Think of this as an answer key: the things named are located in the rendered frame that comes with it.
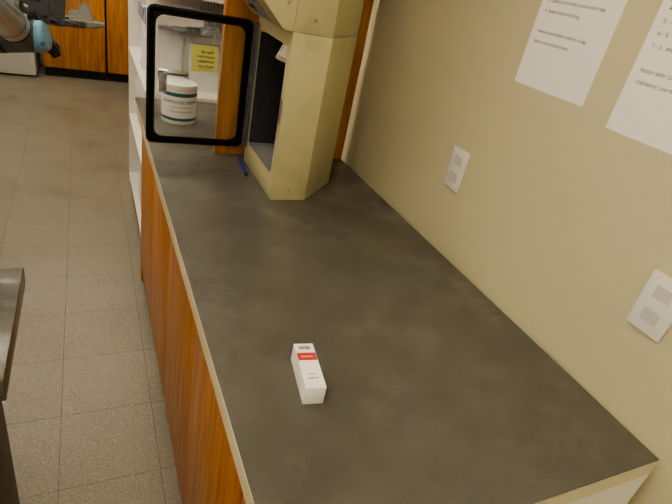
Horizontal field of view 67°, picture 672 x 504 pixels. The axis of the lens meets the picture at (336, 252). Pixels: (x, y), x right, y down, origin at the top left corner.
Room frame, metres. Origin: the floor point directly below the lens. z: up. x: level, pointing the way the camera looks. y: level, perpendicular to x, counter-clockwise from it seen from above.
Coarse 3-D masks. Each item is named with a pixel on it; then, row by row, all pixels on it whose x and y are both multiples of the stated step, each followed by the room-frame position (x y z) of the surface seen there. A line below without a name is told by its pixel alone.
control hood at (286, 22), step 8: (264, 0) 1.33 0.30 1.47; (272, 0) 1.34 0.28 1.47; (280, 0) 1.35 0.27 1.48; (288, 0) 1.36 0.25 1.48; (296, 0) 1.37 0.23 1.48; (264, 8) 1.40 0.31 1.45; (272, 8) 1.34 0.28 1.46; (280, 8) 1.35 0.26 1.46; (288, 8) 1.36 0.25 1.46; (296, 8) 1.38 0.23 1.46; (272, 16) 1.38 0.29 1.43; (280, 16) 1.35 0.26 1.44; (288, 16) 1.36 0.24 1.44; (280, 24) 1.36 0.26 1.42; (288, 24) 1.37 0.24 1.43
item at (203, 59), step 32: (160, 32) 1.50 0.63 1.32; (192, 32) 1.55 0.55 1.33; (224, 32) 1.59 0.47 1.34; (160, 64) 1.50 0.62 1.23; (192, 64) 1.55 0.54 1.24; (224, 64) 1.59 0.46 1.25; (160, 96) 1.50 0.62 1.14; (192, 96) 1.55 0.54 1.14; (224, 96) 1.60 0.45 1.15; (160, 128) 1.51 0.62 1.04; (192, 128) 1.55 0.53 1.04; (224, 128) 1.60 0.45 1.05
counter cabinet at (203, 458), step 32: (160, 224) 1.51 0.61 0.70; (160, 256) 1.49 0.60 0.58; (160, 288) 1.46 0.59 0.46; (160, 320) 1.44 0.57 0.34; (192, 320) 0.96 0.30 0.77; (160, 352) 1.42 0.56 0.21; (192, 352) 0.94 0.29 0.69; (192, 384) 0.91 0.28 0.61; (192, 416) 0.89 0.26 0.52; (192, 448) 0.87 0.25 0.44; (224, 448) 0.64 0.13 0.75; (192, 480) 0.84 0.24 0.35; (224, 480) 0.62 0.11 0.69; (640, 480) 0.66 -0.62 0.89
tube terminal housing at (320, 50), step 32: (320, 0) 1.40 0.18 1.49; (352, 0) 1.52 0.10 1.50; (288, 32) 1.41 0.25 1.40; (320, 32) 1.41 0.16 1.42; (352, 32) 1.57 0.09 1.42; (256, 64) 1.63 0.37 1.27; (288, 64) 1.38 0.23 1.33; (320, 64) 1.42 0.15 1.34; (288, 96) 1.38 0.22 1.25; (320, 96) 1.42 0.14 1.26; (288, 128) 1.39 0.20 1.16; (320, 128) 1.45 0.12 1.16; (256, 160) 1.53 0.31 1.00; (288, 160) 1.39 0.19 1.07; (320, 160) 1.50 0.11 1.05; (288, 192) 1.40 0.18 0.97
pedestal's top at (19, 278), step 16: (0, 272) 0.77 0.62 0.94; (16, 272) 0.78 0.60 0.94; (0, 288) 0.72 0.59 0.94; (16, 288) 0.73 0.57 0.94; (0, 304) 0.68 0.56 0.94; (16, 304) 0.69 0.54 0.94; (0, 320) 0.64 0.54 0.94; (16, 320) 0.67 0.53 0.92; (0, 336) 0.61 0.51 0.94; (16, 336) 0.65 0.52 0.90; (0, 352) 0.58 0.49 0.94; (0, 368) 0.54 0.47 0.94; (0, 384) 0.52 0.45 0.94; (0, 400) 0.52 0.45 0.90
